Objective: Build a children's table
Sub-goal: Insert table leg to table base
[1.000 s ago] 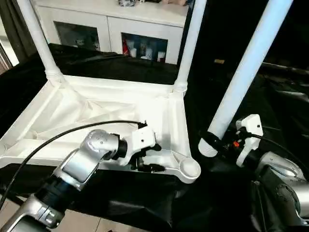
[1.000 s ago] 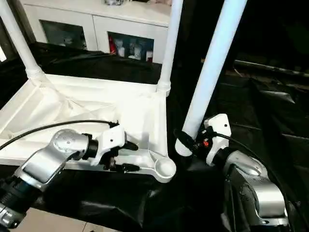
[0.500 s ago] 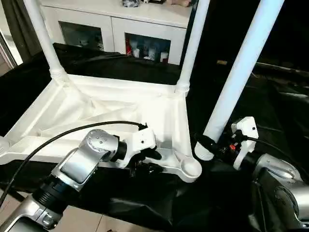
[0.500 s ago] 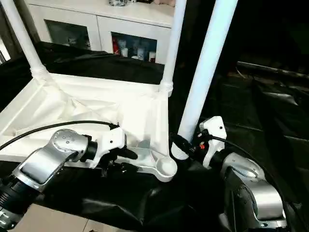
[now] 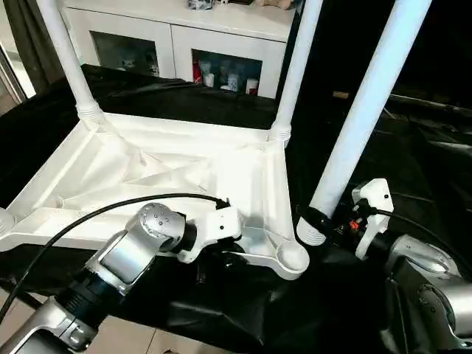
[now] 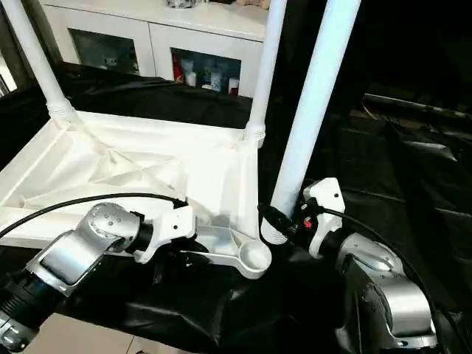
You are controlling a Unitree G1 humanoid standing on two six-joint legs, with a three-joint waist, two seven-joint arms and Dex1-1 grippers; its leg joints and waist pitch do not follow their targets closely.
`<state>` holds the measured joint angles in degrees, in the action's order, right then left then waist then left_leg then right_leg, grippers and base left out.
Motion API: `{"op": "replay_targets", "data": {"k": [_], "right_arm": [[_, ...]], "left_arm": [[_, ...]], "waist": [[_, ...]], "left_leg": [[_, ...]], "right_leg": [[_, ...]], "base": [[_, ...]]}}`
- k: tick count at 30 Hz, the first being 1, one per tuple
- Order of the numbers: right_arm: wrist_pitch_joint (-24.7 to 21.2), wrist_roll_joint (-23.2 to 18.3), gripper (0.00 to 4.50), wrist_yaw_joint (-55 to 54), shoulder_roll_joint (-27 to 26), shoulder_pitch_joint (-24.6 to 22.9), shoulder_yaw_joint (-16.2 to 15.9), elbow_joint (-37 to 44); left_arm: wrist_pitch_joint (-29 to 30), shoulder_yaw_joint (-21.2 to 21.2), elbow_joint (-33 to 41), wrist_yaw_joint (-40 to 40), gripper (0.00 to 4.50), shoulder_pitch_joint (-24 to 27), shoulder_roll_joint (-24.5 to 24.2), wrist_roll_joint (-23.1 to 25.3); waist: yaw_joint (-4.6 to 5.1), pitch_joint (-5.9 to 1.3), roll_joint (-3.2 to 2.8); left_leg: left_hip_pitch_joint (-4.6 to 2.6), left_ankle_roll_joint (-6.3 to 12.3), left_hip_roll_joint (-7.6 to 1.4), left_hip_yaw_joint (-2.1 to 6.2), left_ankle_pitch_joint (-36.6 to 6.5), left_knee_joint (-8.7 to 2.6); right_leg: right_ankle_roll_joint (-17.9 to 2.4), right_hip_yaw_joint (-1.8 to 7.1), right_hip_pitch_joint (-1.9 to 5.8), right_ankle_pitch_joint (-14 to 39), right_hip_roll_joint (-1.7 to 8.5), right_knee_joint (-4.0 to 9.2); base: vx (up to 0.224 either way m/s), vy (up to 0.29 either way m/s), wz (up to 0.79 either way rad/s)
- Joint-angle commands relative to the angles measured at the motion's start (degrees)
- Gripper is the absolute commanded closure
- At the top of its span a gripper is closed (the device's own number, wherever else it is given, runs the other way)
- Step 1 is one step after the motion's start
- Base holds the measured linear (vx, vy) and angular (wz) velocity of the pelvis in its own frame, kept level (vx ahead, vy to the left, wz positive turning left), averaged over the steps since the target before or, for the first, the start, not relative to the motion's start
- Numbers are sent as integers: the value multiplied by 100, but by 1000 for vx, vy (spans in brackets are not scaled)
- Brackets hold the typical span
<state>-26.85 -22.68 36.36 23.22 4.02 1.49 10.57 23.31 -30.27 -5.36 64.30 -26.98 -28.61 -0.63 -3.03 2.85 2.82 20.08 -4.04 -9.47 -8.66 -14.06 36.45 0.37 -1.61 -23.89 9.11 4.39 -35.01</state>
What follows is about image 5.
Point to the white plastic table top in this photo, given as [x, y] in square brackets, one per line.
[184, 169]

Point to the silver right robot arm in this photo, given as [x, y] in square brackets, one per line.
[428, 280]

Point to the black plastic mat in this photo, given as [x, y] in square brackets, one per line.
[243, 310]

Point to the small gold label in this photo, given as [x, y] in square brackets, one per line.
[340, 94]

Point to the black low bench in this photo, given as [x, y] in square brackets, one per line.
[435, 105]

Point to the small red bottle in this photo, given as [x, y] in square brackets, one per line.
[198, 72]

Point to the black stand pole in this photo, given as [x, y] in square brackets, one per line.
[18, 299]

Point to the white glass-door cabinet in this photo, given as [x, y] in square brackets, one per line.
[169, 29]

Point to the grey curtain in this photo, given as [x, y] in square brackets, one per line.
[33, 37]

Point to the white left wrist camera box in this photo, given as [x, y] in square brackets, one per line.
[217, 225]

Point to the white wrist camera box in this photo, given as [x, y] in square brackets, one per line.
[217, 225]
[372, 203]

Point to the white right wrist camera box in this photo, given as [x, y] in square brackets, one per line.
[372, 203]

